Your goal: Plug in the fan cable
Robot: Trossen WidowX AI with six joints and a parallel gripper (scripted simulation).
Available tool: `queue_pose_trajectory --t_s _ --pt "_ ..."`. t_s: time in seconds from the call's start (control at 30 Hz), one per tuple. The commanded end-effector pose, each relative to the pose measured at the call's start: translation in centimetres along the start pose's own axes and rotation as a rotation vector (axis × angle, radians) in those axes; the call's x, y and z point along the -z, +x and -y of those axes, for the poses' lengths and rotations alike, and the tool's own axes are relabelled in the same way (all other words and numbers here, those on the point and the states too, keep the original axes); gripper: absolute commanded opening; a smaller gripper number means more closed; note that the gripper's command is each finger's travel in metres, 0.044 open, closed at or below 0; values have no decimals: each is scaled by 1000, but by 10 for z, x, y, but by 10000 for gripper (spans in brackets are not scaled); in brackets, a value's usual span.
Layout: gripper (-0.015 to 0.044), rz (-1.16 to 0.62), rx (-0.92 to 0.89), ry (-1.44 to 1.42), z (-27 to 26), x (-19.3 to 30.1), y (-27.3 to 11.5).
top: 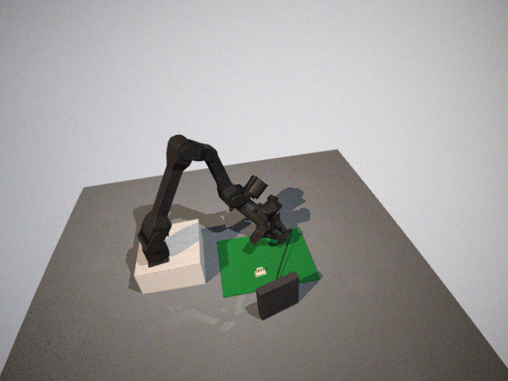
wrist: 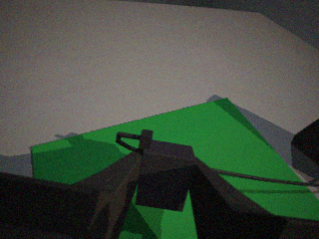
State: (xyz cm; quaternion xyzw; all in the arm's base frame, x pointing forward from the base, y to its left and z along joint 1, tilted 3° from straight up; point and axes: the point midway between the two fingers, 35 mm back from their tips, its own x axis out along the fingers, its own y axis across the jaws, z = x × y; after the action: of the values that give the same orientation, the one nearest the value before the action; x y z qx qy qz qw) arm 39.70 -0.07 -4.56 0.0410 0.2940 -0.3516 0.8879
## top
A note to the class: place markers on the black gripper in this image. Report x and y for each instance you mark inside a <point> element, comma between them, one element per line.
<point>263,229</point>

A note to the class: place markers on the green circuit board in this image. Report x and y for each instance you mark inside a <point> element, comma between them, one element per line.
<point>245,266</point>

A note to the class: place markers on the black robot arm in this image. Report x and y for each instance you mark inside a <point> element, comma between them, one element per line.
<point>180,152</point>

